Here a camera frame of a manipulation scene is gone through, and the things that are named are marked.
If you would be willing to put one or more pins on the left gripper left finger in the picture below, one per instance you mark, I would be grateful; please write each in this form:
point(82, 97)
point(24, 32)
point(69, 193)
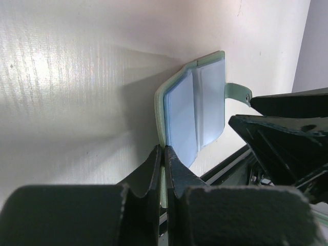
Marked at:
point(126, 213)

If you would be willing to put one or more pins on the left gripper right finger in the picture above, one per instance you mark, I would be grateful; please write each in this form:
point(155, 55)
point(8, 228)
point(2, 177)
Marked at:
point(199, 214)

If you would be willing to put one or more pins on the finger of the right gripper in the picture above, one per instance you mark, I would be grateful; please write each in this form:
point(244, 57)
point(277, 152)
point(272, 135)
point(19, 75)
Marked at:
point(306, 104)
point(292, 151)

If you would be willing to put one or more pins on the green leather card holder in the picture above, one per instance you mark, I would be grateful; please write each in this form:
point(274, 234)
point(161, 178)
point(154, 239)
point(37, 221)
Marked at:
point(190, 105)

